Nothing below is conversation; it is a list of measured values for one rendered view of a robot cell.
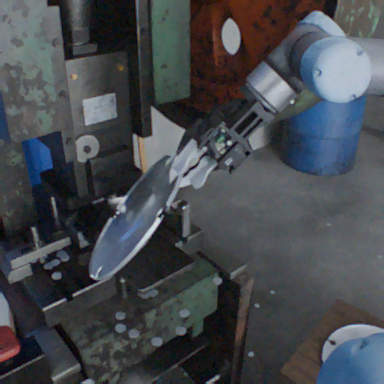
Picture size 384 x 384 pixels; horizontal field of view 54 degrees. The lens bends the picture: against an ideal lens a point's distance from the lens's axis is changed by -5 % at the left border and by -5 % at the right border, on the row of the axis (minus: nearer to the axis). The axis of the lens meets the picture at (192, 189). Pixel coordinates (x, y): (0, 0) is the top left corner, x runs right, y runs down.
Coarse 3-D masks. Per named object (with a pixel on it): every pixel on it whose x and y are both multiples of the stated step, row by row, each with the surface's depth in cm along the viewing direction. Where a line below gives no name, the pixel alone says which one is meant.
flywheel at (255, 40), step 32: (192, 0) 98; (224, 0) 90; (256, 0) 83; (288, 0) 76; (320, 0) 68; (192, 32) 102; (256, 32) 86; (288, 32) 75; (192, 64) 106; (224, 64) 97; (256, 64) 89; (192, 96) 105; (224, 96) 96
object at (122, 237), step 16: (160, 160) 84; (144, 176) 88; (160, 176) 78; (128, 192) 89; (144, 192) 78; (160, 192) 71; (128, 208) 80; (144, 208) 71; (160, 208) 66; (112, 224) 85; (128, 224) 73; (144, 224) 67; (112, 240) 77; (128, 240) 69; (144, 240) 62; (96, 256) 80; (112, 256) 71; (128, 256) 62; (96, 272) 73; (112, 272) 64
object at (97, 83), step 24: (72, 48) 72; (96, 48) 75; (72, 72) 70; (96, 72) 73; (120, 72) 76; (72, 96) 72; (96, 96) 75; (120, 96) 78; (96, 120) 77; (120, 120) 81; (96, 144) 78; (120, 144) 83; (72, 168) 78; (96, 168) 78; (120, 168) 81; (72, 192) 83; (96, 192) 80
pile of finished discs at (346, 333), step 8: (344, 328) 116; (352, 328) 116; (360, 328) 116; (368, 328) 115; (376, 328) 115; (336, 336) 113; (344, 336) 113; (352, 336) 113; (360, 336) 113; (328, 344) 111; (336, 344) 111; (328, 352) 108
